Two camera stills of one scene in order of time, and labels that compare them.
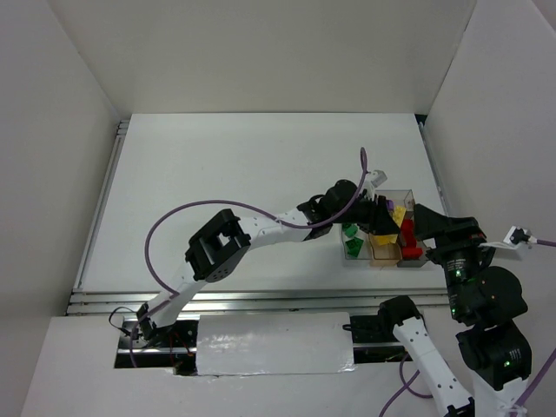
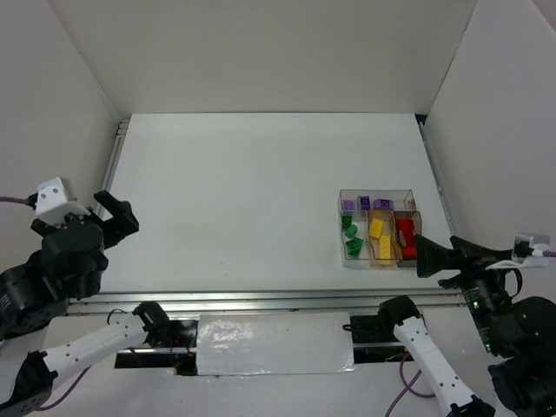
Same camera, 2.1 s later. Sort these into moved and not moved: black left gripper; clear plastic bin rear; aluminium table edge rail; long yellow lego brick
Moved: black left gripper; long yellow lego brick
Not moved: aluminium table edge rail; clear plastic bin rear
